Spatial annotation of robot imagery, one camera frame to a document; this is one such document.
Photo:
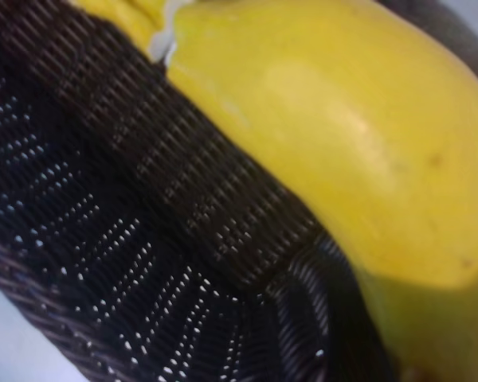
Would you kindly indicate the yellow banana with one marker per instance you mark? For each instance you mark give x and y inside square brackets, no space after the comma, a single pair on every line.
[342,139]

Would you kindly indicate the dark brown woven basket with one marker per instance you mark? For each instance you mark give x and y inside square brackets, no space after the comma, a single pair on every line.
[103,199]

